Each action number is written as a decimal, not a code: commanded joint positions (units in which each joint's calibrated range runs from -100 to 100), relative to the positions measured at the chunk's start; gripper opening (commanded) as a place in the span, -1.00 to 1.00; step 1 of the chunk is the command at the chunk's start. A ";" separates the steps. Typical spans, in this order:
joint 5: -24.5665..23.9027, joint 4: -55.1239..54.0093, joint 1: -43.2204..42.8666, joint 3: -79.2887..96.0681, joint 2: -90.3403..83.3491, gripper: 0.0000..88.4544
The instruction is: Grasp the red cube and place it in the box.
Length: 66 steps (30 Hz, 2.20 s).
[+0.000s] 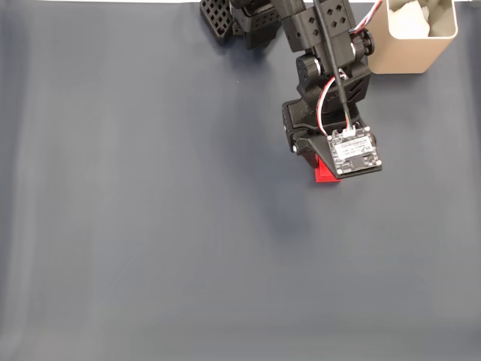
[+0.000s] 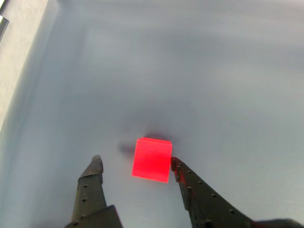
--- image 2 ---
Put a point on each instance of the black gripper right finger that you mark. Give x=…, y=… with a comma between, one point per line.
x=204, y=197

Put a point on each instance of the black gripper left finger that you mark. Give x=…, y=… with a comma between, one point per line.
x=90, y=197

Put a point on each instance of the red cube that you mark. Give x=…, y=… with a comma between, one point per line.
x=152, y=159

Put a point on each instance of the grey table mat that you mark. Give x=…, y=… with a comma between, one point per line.
x=190, y=83

